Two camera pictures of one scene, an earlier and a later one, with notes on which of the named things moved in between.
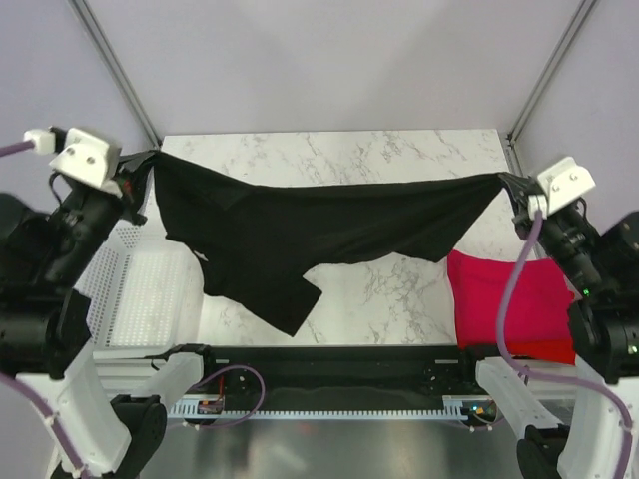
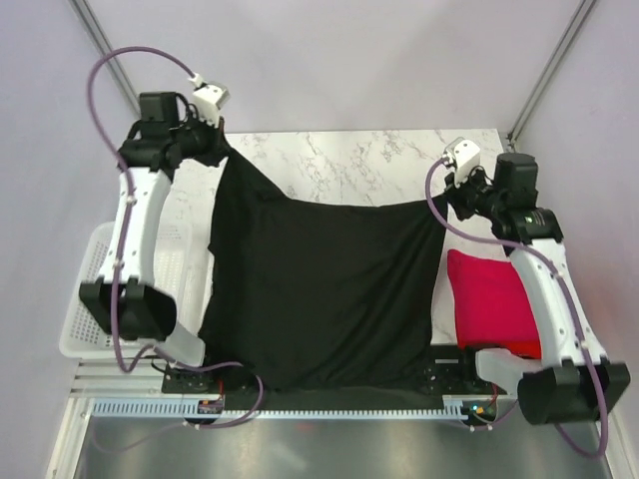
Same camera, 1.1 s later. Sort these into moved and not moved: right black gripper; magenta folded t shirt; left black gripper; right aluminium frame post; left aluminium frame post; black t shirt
Moved: left black gripper; black t shirt; right black gripper
Not moved: left aluminium frame post; magenta folded t shirt; right aluminium frame post
